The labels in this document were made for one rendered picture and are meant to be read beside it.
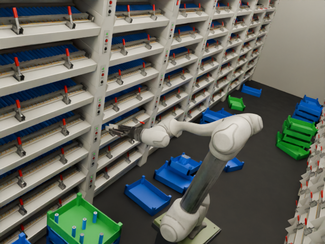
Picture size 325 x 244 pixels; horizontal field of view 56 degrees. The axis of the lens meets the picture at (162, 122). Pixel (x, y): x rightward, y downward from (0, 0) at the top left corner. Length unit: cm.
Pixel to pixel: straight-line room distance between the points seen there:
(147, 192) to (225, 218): 62
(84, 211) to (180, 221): 50
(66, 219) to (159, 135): 66
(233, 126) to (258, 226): 133
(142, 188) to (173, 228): 89
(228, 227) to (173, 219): 83
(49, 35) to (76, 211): 87
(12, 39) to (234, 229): 189
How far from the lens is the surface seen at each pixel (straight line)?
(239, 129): 133
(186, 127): 175
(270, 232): 254
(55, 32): 139
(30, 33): 132
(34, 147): 159
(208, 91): 368
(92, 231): 160
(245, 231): 244
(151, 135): 177
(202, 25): 283
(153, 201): 238
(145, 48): 205
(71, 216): 166
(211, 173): 145
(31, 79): 138
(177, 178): 264
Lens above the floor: 162
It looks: 28 degrees down
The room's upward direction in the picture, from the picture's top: 13 degrees clockwise
